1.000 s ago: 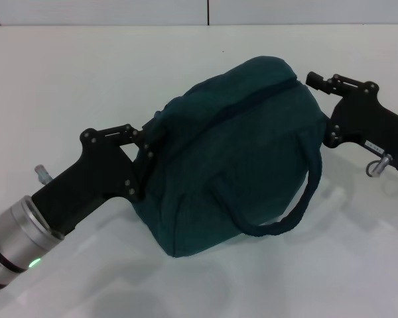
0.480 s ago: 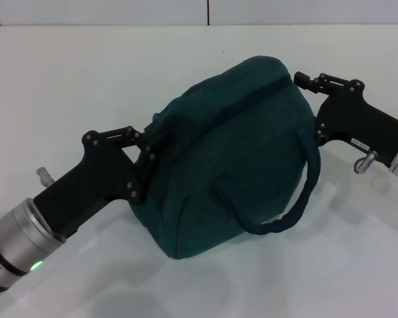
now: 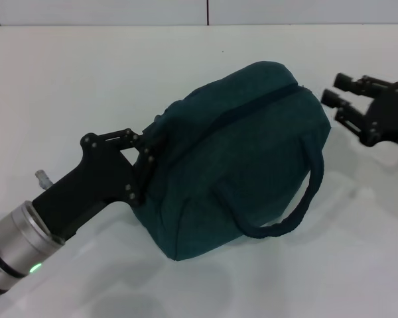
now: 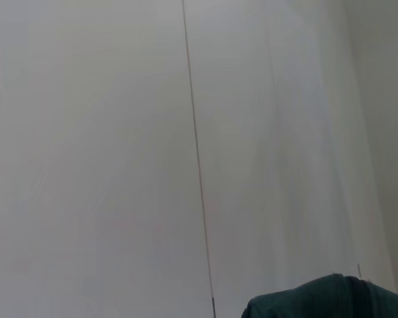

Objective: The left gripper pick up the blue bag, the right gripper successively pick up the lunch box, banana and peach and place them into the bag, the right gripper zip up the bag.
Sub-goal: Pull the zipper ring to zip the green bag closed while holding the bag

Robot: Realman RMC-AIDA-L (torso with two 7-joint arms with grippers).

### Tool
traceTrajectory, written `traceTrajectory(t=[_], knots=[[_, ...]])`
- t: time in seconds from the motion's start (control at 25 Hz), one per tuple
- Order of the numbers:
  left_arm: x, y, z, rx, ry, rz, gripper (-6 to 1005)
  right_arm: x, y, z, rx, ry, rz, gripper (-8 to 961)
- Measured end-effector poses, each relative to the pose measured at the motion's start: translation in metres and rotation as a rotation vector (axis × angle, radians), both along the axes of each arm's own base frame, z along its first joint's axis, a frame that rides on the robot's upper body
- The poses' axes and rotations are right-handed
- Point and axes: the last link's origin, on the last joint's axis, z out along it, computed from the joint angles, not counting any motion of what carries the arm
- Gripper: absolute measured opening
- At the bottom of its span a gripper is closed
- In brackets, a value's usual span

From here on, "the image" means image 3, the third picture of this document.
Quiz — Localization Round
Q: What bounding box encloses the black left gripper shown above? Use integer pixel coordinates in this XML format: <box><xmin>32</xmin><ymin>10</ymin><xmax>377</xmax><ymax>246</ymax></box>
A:
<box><xmin>32</xmin><ymin>127</ymin><xmax>168</xmax><ymax>240</ymax></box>

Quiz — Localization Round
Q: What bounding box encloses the dark teal zip bag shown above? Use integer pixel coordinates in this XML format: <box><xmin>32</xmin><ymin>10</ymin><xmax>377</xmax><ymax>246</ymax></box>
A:
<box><xmin>132</xmin><ymin>60</ymin><xmax>332</xmax><ymax>262</ymax></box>

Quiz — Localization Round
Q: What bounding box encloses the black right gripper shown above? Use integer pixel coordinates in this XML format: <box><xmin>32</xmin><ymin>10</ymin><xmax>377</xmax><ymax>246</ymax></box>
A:
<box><xmin>321</xmin><ymin>72</ymin><xmax>398</xmax><ymax>146</ymax></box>

